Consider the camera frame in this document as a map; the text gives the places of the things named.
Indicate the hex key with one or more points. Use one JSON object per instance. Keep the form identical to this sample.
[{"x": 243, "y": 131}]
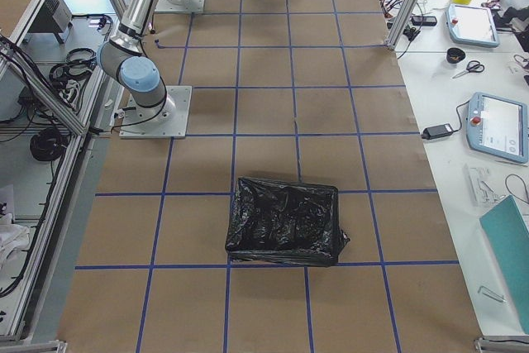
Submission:
[{"x": 491, "y": 294}]

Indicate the grey control box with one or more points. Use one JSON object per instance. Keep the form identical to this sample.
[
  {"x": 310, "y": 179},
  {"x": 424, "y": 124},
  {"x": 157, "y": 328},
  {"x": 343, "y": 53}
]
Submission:
[{"x": 54, "y": 17}]

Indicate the near teach pendant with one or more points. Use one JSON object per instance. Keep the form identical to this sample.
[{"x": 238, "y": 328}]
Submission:
[{"x": 498, "y": 126}]

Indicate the far teach pendant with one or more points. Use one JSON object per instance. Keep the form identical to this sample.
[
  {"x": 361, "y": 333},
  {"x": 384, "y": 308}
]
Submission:
[{"x": 471, "y": 26}]

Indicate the bin with black bag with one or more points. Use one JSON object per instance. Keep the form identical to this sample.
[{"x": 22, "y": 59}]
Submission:
[{"x": 288, "y": 223}]

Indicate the small black bowl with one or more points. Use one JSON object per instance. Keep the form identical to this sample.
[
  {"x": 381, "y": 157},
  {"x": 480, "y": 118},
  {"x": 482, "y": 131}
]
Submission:
[{"x": 454, "y": 55}]

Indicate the black power adapter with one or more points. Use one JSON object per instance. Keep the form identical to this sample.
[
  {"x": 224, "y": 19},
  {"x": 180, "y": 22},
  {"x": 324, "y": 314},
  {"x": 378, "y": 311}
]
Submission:
[{"x": 437, "y": 132}]

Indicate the scissors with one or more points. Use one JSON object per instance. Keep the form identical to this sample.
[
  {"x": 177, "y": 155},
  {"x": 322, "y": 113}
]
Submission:
[{"x": 473, "y": 67}]

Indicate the teach pendant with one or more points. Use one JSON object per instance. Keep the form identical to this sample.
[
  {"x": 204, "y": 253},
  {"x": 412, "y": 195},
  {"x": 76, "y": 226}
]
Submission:
[
  {"x": 471, "y": 26},
  {"x": 498, "y": 126}
]

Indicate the teal folder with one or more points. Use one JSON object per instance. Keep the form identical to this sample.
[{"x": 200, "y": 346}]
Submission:
[{"x": 508, "y": 237}]

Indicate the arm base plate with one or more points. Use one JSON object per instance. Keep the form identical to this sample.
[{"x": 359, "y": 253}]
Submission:
[
  {"x": 169, "y": 119},
  {"x": 180, "y": 6}
]

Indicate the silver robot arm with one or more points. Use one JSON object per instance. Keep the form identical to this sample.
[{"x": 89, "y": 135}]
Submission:
[{"x": 121, "y": 58}]

